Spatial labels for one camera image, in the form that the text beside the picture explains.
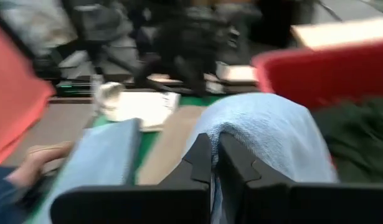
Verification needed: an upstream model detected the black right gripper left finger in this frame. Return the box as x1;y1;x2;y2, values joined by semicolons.
50;133;212;224

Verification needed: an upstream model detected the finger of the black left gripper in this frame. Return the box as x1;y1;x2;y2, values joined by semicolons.
174;55;208;98
134;55;168;91

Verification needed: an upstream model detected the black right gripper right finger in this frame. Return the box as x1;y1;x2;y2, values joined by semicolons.
217;133;383;224

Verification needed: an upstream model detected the light blue towel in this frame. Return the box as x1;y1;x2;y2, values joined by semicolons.
184;92;339;224

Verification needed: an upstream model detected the red plastic laundry bin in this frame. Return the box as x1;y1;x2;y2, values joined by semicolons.
251;40;383;110

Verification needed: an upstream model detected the white canvas tote bag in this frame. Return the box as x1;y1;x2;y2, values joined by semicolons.
93;82;182;132

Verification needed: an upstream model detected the dark green garment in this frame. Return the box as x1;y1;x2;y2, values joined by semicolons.
311;96;383;184

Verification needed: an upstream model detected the orange red fabric panel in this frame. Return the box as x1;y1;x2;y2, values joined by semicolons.
0;21;55;166

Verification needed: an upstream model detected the light wooden table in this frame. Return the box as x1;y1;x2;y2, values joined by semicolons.
290;17;383;51

